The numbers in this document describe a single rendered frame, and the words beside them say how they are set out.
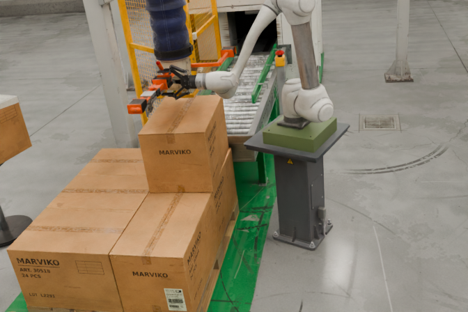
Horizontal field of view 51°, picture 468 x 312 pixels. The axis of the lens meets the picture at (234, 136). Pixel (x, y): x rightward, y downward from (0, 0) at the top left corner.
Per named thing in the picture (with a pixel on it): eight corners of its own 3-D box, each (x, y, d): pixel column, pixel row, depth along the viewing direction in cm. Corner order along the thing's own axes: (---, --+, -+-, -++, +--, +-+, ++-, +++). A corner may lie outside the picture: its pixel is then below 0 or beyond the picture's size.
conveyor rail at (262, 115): (283, 63, 561) (282, 47, 553) (287, 63, 560) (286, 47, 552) (248, 159, 358) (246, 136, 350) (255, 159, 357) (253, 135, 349)
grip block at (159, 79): (157, 84, 281) (155, 74, 279) (173, 84, 279) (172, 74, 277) (152, 90, 274) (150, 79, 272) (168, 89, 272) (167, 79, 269)
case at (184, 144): (174, 148, 355) (165, 97, 338) (228, 147, 348) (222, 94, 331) (149, 193, 302) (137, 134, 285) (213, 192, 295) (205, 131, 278)
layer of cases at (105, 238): (113, 193, 386) (102, 147, 369) (237, 196, 364) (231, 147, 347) (26, 306, 281) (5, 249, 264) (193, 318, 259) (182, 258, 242)
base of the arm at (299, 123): (320, 116, 308) (320, 108, 306) (301, 129, 293) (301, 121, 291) (295, 112, 319) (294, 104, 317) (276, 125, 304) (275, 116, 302)
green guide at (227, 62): (228, 53, 569) (228, 45, 565) (237, 52, 566) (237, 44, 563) (191, 105, 428) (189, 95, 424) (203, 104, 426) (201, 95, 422)
